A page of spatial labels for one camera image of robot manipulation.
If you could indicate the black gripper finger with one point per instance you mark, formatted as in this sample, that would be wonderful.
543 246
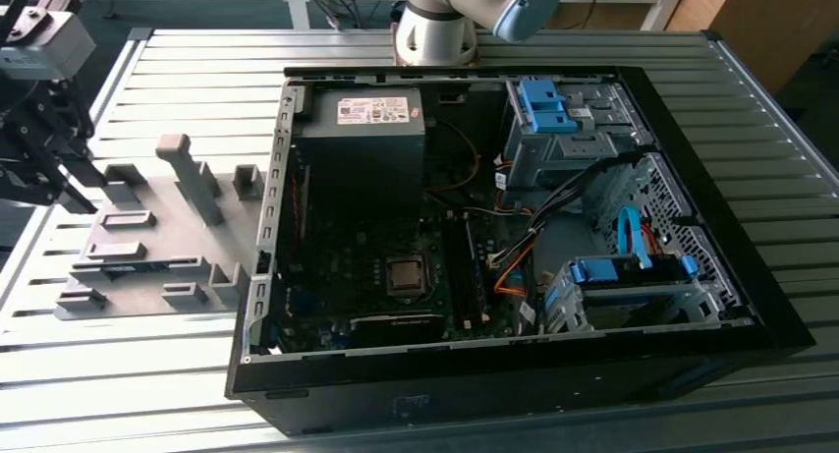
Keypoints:
72 129
32 185

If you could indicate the blue RAM stick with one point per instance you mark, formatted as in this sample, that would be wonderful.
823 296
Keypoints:
123 267

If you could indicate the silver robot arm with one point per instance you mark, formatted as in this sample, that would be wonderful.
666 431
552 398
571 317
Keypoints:
432 30

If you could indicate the grey parts rack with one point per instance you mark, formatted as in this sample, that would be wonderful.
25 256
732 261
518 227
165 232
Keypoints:
164 217

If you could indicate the grey power supply unit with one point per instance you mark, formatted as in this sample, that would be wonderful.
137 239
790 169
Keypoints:
367 163

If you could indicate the green motherboard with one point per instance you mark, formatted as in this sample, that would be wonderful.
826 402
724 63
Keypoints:
347 276

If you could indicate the CPU socket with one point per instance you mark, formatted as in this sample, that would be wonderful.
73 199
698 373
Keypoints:
387 276

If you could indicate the silver CPU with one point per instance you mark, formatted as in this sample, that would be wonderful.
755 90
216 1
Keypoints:
406 275

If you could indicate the black graphics card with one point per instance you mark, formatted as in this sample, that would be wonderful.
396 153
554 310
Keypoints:
396 327

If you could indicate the blue plastic disk carrier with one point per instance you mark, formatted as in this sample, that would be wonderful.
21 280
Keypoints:
544 109
603 271

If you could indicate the black PC case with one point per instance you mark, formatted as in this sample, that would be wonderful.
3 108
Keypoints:
459 389

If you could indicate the grey metal drive cage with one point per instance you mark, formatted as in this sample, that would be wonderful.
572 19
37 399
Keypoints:
576 151
630 292

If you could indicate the wood top white desk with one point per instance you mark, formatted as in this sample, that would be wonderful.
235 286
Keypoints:
658 16

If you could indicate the brown wooden cabinet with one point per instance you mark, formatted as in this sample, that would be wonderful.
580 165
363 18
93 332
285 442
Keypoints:
774 30

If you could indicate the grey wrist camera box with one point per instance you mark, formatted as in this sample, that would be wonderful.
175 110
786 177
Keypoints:
45 50

